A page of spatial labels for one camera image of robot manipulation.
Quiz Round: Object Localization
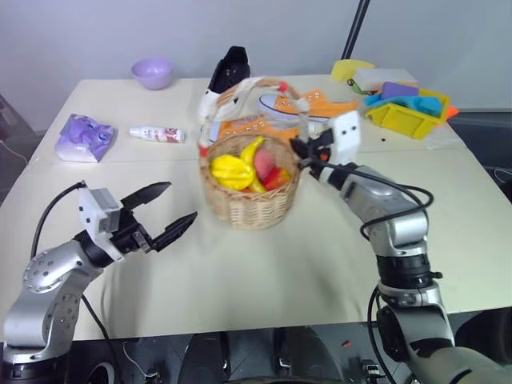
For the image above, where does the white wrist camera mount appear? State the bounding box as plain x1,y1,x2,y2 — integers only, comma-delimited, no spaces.
329,110,362,166
77,185,126,262

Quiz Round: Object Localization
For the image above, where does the dark rounded shape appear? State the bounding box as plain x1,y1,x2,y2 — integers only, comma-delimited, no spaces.
454,306,512,354

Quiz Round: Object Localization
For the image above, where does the purple sponge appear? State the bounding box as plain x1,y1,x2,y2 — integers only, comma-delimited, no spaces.
380,81,420,102

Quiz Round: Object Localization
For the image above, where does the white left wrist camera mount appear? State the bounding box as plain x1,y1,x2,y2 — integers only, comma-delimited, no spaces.
77,185,126,262

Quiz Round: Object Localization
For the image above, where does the green black carabiner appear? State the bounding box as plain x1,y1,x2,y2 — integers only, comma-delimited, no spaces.
346,78,371,97

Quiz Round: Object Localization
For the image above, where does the yellow sponge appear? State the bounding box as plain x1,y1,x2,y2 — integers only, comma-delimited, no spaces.
330,58,378,83

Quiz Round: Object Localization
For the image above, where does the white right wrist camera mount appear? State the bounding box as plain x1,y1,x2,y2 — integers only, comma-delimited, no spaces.
329,110,362,166

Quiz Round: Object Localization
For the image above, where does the olive grey rounded cover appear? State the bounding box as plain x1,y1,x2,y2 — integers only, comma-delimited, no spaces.
406,345,512,384

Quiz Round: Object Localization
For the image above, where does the wicker basket with handle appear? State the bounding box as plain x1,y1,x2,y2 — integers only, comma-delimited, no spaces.
197,76,311,231

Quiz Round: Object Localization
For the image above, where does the pink peach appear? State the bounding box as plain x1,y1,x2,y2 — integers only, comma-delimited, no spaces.
254,148,278,181

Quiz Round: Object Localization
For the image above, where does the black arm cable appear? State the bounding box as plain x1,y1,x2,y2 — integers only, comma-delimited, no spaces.
30,180,123,384
311,159,435,384

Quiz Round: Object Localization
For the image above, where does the yellow banana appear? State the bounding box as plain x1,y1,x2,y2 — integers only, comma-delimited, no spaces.
238,135,267,194

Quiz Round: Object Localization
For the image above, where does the red orange fruit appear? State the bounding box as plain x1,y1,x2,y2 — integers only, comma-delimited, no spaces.
262,167,293,191

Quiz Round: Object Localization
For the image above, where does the white spray bottle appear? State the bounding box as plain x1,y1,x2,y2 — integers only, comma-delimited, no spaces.
128,126,187,144

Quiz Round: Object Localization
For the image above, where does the black shoe with white toe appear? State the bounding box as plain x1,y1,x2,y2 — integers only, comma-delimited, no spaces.
198,45,253,126

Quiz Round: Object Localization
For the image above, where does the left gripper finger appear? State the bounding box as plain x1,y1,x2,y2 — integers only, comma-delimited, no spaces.
120,181,173,211
151,211,198,253

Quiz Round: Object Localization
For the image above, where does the yellow plastic bin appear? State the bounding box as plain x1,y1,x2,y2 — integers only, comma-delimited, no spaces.
364,88,454,142

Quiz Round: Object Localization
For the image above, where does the orange canvas sneaker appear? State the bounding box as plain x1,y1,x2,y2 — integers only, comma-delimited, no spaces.
257,89,360,123
209,113,302,144

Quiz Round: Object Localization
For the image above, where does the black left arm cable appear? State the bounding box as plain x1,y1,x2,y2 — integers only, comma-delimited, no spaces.
30,180,123,384

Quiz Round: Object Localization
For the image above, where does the purple bowl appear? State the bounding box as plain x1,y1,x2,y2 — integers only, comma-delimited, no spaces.
130,56,174,91

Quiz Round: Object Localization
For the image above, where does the white rectangular box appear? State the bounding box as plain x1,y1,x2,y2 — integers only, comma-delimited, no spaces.
353,67,420,95

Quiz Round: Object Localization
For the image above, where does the blue sponge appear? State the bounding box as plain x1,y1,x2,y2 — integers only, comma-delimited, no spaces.
363,92,446,119

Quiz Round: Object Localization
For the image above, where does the black stand pole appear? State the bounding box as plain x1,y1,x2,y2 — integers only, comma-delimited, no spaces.
341,0,371,62

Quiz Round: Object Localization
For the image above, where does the purple tissue pack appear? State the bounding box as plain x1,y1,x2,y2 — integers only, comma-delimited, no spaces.
54,113,118,164

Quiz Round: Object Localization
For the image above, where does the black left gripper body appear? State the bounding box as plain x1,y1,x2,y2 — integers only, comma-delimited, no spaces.
106,206,156,255

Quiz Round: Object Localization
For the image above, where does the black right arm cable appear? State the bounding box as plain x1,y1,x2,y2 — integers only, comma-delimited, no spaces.
311,159,435,384

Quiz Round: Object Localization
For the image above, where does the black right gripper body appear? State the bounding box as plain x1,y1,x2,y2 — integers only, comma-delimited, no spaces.
307,128,335,163

